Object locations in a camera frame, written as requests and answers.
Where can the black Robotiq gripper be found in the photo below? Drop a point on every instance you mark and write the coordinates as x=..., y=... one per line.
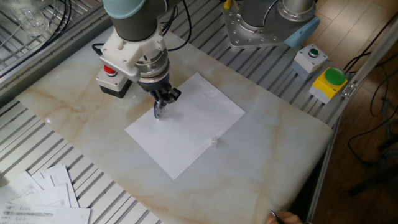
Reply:
x=155, y=84

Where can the small blue white pen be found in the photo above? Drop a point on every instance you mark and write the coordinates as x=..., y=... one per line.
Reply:
x=159, y=109

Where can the black pen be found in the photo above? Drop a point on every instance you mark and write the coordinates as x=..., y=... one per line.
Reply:
x=276, y=217

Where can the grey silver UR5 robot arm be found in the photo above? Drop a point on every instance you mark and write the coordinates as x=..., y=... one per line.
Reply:
x=133, y=21

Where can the clear adhesive tape piece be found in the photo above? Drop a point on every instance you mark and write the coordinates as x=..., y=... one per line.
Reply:
x=214, y=142

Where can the person right hand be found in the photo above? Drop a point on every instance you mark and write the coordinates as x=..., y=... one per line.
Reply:
x=287, y=218

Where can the red emergency stop button box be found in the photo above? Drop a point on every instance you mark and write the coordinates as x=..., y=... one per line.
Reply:
x=113, y=85

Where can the silver robot mounting plate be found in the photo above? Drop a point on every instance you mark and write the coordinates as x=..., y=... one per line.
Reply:
x=248, y=39

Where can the yellow plastic clip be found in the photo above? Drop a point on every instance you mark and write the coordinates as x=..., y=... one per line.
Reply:
x=227, y=3

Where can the marble pattern board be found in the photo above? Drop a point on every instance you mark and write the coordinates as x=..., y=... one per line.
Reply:
x=264, y=161

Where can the printed white paper sheet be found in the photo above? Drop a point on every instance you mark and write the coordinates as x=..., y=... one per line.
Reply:
x=46, y=216
x=60, y=183
x=18, y=189

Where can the grey box green button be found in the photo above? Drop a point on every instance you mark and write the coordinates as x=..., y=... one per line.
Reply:
x=306, y=63

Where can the yellow box green mushroom button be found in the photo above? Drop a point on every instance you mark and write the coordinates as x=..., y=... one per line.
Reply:
x=326, y=87

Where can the black tripod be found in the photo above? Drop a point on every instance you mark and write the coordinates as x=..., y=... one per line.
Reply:
x=373, y=183

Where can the aluminium frame post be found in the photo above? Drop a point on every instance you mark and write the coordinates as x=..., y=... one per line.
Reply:
x=373, y=59

